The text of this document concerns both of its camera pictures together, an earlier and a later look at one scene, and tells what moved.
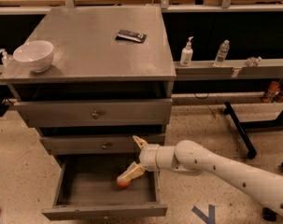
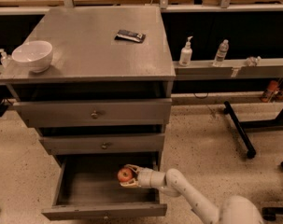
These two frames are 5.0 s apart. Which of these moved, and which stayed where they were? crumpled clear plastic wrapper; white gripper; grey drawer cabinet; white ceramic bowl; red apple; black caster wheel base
Moved: red apple; white gripper
Stayed: grey drawer cabinet; white ceramic bowl; black caster wheel base; crumpled clear plastic wrapper
